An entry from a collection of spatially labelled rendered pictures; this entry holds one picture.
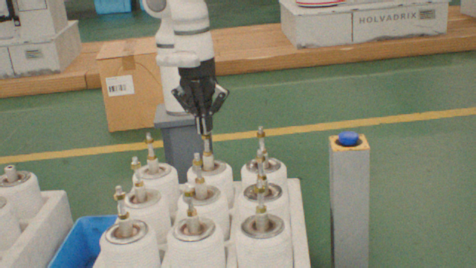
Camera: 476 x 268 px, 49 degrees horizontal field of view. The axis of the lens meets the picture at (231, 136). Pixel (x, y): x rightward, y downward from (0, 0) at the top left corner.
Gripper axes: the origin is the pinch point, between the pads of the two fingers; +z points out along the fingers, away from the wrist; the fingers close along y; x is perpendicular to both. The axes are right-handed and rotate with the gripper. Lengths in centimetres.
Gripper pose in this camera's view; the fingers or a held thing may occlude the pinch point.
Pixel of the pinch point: (204, 124)
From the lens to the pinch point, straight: 107.9
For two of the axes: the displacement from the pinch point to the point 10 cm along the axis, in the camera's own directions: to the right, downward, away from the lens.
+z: 1.0, 9.2, 3.8
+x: -4.6, 3.8, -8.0
